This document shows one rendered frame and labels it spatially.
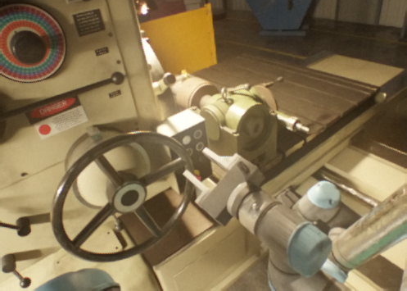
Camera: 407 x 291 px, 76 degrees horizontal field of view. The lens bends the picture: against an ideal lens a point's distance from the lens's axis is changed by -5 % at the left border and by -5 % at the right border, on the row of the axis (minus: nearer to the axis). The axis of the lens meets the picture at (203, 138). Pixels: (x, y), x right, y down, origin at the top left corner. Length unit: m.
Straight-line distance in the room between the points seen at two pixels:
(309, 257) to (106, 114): 0.64
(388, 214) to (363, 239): 0.09
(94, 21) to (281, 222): 0.63
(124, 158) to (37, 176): 0.25
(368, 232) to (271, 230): 0.22
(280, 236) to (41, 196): 0.68
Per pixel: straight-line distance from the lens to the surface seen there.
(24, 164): 0.84
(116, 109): 0.84
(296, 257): 0.46
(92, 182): 0.77
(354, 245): 0.66
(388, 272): 1.31
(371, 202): 1.59
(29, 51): 0.66
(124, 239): 1.58
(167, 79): 0.84
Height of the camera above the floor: 1.79
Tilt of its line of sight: 34 degrees down
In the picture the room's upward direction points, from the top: 8 degrees counter-clockwise
